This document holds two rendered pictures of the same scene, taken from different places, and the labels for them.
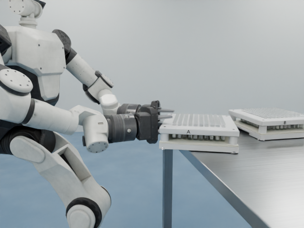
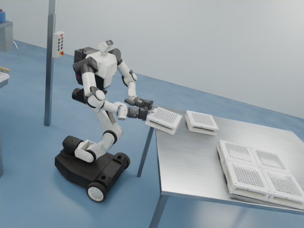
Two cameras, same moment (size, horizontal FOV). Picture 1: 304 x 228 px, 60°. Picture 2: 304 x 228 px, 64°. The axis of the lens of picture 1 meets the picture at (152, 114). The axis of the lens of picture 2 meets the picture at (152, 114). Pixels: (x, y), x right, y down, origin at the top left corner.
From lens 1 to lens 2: 1.16 m
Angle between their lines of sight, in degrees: 17
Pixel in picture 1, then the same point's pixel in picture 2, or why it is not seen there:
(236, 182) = (161, 147)
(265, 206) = (163, 156)
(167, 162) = not seen: hidden behind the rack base
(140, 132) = (139, 116)
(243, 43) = (257, 33)
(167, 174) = (151, 129)
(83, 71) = (123, 70)
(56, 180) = (102, 121)
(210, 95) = (216, 67)
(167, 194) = (149, 137)
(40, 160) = (97, 111)
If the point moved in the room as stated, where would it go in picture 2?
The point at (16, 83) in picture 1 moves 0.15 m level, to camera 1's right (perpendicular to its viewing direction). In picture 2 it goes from (100, 97) to (121, 103)
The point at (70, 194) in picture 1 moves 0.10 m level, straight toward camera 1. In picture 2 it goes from (106, 127) to (106, 134)
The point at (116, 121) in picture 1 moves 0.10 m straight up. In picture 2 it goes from (130, 111) to (133, 100)
